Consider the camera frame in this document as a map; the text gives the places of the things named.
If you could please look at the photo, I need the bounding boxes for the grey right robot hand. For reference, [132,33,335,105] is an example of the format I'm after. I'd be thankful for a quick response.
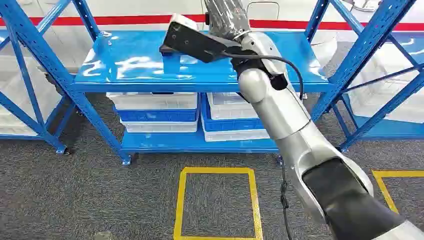
[202,0,252,41]

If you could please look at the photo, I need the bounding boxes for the blue steel shelf rack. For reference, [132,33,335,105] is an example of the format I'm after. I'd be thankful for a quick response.
[0,0,419,166]
[0,0,78,156]
[331,0,424,153]

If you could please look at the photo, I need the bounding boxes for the large white plastic bin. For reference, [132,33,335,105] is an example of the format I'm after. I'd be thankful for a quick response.
[0,54,64,137]
[347,49,424,124]

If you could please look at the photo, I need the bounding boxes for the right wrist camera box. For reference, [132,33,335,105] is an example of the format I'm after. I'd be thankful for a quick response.
[159,13,243,64]

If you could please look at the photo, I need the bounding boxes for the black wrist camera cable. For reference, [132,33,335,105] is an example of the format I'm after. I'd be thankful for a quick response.
[220,51,305,101]

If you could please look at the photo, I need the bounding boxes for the black braided cable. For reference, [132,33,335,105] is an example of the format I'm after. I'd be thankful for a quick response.
[279,155,294,240]

